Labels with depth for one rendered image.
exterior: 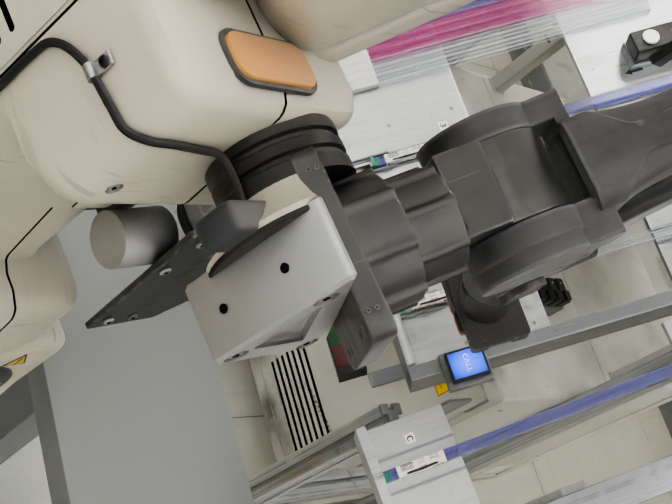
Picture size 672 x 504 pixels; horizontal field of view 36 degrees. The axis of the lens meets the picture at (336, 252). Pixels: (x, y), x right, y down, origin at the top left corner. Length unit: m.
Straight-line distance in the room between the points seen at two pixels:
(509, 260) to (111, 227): 0.30
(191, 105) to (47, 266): 0.35
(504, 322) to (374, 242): 0.52
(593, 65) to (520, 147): 0.95
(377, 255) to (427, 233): 0.04
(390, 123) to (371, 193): 0.92
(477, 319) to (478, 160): 0.46
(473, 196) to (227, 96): 0.16
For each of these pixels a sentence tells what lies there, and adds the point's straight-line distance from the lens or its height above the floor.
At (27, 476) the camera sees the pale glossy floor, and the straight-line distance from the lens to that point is 1.82.
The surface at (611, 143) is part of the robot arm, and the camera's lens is 0.66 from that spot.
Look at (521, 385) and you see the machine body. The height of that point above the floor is 0.62.
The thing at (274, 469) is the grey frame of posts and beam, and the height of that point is 0.40.
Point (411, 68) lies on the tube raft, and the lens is 1.53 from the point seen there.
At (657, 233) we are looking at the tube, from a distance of 1.46.
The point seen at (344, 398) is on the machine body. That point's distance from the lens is 1.88.
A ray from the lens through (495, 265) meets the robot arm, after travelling 0.63.
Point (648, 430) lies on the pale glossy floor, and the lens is 3.26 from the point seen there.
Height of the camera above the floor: 1.56
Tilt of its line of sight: 38 degrees down
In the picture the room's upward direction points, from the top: 54 degrees clockwise
